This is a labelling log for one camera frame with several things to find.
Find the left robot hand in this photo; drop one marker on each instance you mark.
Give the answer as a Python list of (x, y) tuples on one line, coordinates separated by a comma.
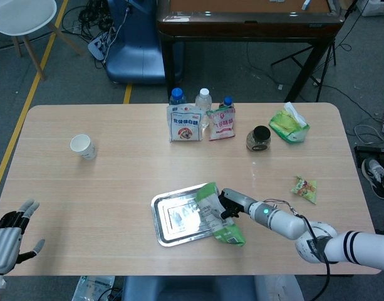
[(5, 244)]

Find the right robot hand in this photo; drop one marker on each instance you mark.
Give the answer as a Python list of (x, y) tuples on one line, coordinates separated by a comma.
[(238, 199)]

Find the green white pouch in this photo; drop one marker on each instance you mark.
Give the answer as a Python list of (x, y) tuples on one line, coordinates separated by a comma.
[(207, 207)]

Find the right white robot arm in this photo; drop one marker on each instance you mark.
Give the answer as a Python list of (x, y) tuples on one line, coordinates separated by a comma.
[(285, 221)]

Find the silver metal tray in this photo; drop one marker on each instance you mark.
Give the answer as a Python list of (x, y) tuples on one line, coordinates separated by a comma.
[(179, 216)]

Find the white bag pink print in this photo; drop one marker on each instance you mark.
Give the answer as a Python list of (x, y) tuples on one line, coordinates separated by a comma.
[(221, 125)]

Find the white sugar bag blue print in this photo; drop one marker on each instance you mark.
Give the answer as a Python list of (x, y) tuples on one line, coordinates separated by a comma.
[(183, 125)]

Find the clear plastic bag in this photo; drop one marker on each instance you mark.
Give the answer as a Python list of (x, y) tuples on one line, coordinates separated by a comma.
[(93, 288)]

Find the glass jar black lid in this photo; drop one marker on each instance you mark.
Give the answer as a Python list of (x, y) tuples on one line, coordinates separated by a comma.
[(258, 139)]

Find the small green snack packet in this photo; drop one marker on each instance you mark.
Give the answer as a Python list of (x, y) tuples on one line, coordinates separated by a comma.
[(304, 189)]

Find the green tissue pack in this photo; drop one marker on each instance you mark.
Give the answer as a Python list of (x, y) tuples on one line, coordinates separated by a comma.
[(288, 125)]

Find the small blue cap water bottle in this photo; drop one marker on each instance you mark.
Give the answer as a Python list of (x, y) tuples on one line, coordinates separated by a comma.
[(228, 102)]

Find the white cap water bottle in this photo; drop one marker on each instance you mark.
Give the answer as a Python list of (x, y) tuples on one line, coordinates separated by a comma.
[(203, 100)]

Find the blue white robot torso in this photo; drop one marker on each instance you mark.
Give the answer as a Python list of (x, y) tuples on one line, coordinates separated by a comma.
[(185, 290)]

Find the large blue cap water bottle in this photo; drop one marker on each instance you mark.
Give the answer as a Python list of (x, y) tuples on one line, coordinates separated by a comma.
[(177, 95)]

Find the white paper cup stack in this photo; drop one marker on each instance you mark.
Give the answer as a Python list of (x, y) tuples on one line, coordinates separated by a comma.
[(83, 149)]

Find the black sneaker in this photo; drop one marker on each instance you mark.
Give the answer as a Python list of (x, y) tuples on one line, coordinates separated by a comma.
[(378, 178)]

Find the black flat case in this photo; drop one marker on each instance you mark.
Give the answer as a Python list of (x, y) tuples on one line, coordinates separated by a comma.
[(371, 152)]

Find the black tripod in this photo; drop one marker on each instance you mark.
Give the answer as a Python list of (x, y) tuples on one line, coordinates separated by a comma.
[(328, 56)]

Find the brown mahjong table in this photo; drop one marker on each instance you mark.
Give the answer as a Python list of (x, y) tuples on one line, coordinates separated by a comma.
[(241, 28)]

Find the blue machine base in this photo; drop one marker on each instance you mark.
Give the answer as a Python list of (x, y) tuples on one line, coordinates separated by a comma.
[(135, 56)]

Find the white power strip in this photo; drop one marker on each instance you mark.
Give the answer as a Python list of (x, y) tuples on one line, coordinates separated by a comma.
[(99, 47)]

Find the white blue mahjong tile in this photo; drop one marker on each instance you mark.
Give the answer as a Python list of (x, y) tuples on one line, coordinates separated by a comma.
[(306, 3)]

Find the white chair wooden legs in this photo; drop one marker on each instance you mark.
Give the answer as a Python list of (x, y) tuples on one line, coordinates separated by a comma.
[(19, 15)]

